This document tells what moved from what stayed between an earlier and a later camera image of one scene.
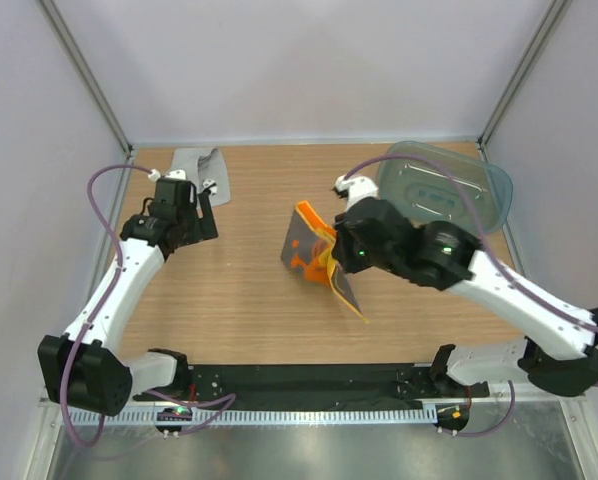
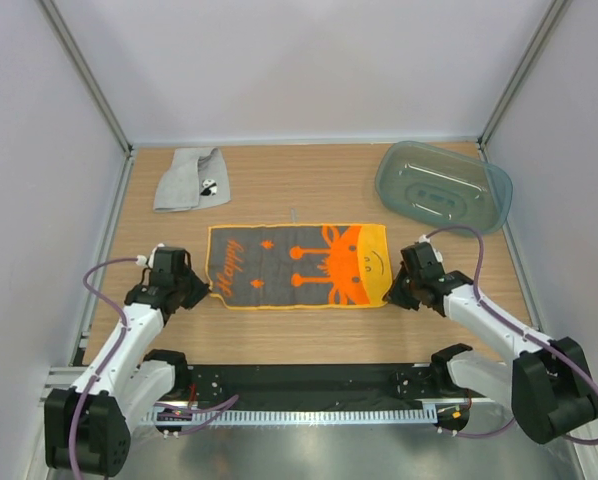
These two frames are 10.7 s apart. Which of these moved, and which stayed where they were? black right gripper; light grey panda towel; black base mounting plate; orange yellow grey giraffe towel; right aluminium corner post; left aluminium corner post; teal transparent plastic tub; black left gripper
Moved: orange yellow grey giraffe towel; black left gripper; black right gripper
Stayed: left aluminium corner post; light grey panda towel; black base mounting plate; teal transparent plastic tub; right aluminium corner post
